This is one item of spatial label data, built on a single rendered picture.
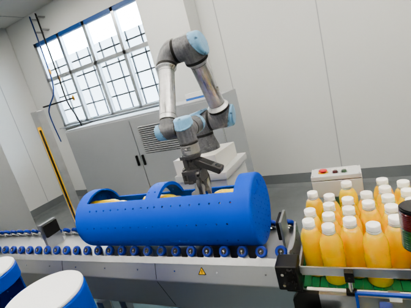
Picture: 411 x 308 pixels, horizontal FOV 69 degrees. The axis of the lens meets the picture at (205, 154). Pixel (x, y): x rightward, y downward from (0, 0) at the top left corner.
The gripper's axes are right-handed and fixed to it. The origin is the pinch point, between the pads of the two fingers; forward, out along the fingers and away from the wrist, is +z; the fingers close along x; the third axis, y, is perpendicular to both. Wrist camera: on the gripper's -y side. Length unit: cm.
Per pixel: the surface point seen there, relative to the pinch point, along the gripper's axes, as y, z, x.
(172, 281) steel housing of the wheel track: 21.1, 31.8, 12.9
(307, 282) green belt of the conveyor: -36.5, 25.1, 17.0
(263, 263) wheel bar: -20.6, 23.1, 10.6
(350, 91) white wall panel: -64, 8, -273
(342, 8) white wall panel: -66, -79, -273
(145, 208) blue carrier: 24.8, -2.2, 10.4
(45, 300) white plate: 47, 12, 49
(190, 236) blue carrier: 5.6, 9.7, 12.6
